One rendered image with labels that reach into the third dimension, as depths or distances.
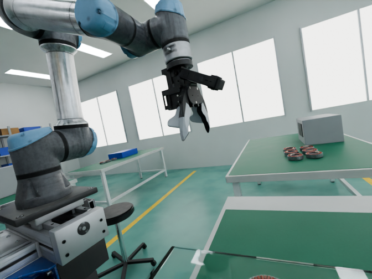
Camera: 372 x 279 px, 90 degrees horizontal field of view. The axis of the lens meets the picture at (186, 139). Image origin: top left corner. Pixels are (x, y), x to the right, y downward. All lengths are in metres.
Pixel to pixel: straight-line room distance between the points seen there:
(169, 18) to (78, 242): 0.62
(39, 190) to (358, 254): 0.93
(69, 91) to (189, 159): 4.44
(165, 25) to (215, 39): 4.39
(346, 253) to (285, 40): 4.27
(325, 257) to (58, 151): 0.87
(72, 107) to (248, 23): 4.42
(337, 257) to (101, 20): 0.83
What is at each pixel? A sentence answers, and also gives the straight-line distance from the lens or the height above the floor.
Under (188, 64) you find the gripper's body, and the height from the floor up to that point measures 1.34.
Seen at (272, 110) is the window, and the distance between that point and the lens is 4.49.
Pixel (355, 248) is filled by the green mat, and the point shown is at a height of 0.75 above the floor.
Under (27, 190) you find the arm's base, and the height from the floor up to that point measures 1.09.
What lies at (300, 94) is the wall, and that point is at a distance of 4.53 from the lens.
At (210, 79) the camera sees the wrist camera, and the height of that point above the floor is 1.28.
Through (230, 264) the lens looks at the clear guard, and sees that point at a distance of 0.20.
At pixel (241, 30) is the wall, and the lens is 4.84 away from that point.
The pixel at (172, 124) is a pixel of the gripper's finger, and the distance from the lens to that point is 0.46.
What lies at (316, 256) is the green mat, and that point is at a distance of 0.73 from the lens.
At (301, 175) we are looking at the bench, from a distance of 1.42.
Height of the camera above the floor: 1.19
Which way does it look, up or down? 5 degrees down
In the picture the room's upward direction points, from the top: 11 degrees counter-clockwise
